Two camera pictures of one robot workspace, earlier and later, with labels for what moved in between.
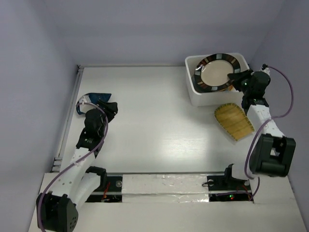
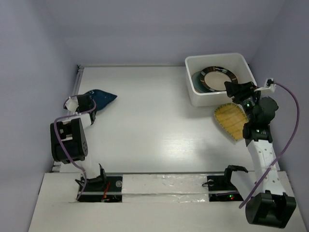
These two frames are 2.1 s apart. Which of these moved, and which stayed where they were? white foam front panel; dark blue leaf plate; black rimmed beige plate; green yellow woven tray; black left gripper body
Moved: black left gripper body; dark blue leaf plate; black rimmed beige plate
Stayed: green yellow woven tray; white foam front panel
